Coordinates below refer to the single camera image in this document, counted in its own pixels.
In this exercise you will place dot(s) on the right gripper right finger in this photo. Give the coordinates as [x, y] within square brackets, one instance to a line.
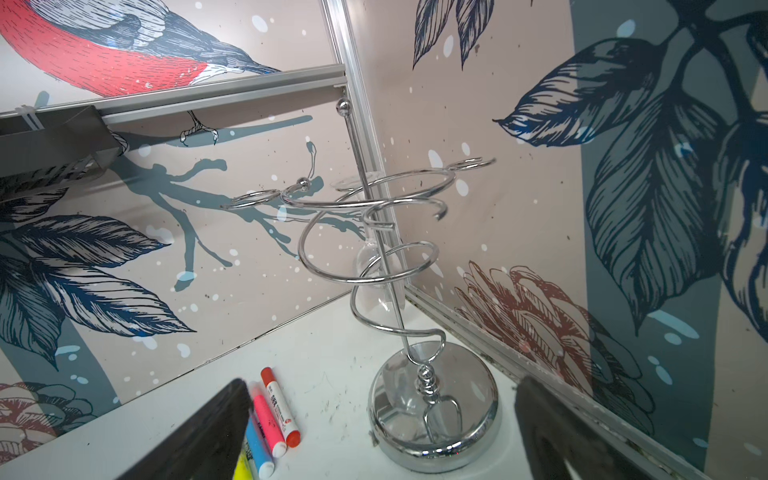
[557, 442]

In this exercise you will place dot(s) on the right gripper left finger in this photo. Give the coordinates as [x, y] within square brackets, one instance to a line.
[206, 446]

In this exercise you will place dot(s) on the yellow pen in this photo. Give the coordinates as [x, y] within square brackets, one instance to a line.
[242, 469]

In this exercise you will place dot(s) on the blue pen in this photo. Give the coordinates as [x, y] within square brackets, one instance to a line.
[259, 459]

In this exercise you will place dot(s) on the pink pen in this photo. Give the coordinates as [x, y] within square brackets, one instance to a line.
[269, 426]

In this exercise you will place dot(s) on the white marker pen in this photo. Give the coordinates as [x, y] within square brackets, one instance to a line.
[283, 415]

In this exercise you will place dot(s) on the red marker cap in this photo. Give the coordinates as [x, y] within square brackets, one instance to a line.
[268, 377]

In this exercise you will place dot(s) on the black wire basket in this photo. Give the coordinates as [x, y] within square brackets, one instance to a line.
[45, 150]

